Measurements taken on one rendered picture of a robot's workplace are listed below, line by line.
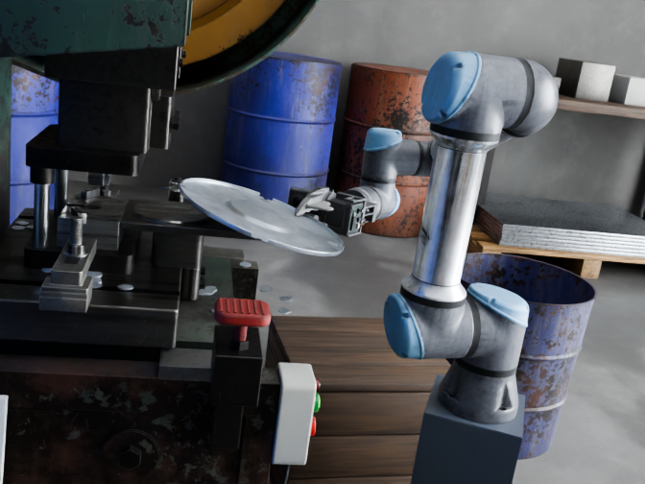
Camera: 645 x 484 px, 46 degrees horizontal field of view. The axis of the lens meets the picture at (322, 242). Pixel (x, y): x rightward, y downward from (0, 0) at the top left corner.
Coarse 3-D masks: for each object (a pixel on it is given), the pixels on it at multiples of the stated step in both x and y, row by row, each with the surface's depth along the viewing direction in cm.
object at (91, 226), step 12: (72, 204) 123; (84, 204) 124; (96, 204) 125; (108, 204) 126; (120, 204) 127; (60, 216) 116; (96, 216) 118; (108, 216) 119; (120, 216) 120; (60, 228) 115; (84, 228) 116; (96, 228) 116; (108, 228) 117; (120, 228) 120; (60, 240) 116; (108, 240) 117; (120, 240) 121
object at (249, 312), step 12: (228, 300) 98; (240, 300) 98; (252, 300) 99; (216, 312) 94; (228, 312) 94; (240, 312) 94; (252, 312) 95; (264, 312) 95; (228, 324) 93; (240, 324) 94; (252, 324) 94; (264, 324) 94; (240, 336) 97
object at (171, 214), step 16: (128, 208) 124; (144, 208) 124; (160, 208) 125; (176, 208) 126; (192, 208) 128; (128, 224) 117; (144, 224) 118; (160, 224) 119; (176, 224) 119; (192, 224) 121; (208, 224) 122; (160, 240) 121; (176, 240) 121; (192, 240) 122; (160, 256) 122; (176, 256) 122; (192, 256) 122; (192, 272) 123; (192, 288) 124
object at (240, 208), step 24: (192, 192) 124; (216, 192) 130; (240, 192) 137; (216, 216) 114; (240, 216) 121; (264, 216) 125; (288, 216) 135; (264, 240) 114; (288, 240) 119; (312, 240) 125; (336, 240) 132
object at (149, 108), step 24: (72, 96) 110; (96, 96) 110; (120, 96) 111; (144, 96) 111; (168, 96) 115; (72, 120) 111; (96, 120) 111; (120, 120) 112; (144, 120) 112; (168, 120) 116; (72, 144) 112; (96, 144) 112; (120, 144) 113; (144, 144) 114; (168, 144) 117
